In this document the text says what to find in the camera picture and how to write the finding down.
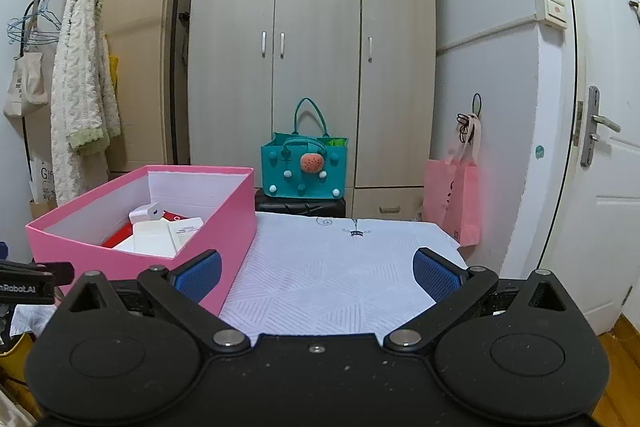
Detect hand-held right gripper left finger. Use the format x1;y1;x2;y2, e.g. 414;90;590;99
57;249;252;355

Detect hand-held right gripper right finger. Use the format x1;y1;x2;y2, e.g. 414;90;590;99
382;248;581;354

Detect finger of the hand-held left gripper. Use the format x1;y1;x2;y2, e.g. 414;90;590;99
0;260;75;286

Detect pink cardboard box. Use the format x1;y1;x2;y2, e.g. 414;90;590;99
25;165;259;318

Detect large white power adapter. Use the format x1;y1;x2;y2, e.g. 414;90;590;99
112;219;177;259

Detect white charger with prongs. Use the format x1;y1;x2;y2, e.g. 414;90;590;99
128;203;164;226

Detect yellow trash bin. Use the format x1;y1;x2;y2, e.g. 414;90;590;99
0;331;37;385

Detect pink paper gift bag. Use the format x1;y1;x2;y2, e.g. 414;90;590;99
423;111;482;249

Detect white gift paper bag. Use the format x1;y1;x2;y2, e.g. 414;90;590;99
28;158;57;219

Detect white patterned bedsheet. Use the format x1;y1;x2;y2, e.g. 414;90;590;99
219;211;469;344

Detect black stool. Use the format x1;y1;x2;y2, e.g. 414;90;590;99
254;193;347;219

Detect teal felt handbag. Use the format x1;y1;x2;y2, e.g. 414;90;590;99
260;98;349;199

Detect orange strawberry plush charm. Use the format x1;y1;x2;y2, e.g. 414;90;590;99
298;152;327;174

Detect white fluffy robe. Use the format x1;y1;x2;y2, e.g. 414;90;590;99
50;0;122;208

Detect beige canvas tote bag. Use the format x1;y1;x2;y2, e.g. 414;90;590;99
3;49;52;118

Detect yellow cloth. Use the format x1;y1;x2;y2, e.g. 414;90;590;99
107;54;121;104

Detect white door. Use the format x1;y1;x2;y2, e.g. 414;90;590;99
500;0;640;339

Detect black clothes rack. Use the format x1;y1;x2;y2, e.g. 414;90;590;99
19;0;185;168

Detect beige wooden cabinet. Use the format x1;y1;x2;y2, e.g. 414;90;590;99
69;0;207;180

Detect grey wooden wardrobe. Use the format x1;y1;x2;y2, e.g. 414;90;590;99
189;0;437;224

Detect silver door handle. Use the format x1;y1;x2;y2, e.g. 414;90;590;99
580;85;622;168

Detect blue wire hangers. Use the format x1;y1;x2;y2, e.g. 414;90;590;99
7;0;63;46

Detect beige wall switch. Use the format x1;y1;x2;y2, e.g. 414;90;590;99
534;0;569;30

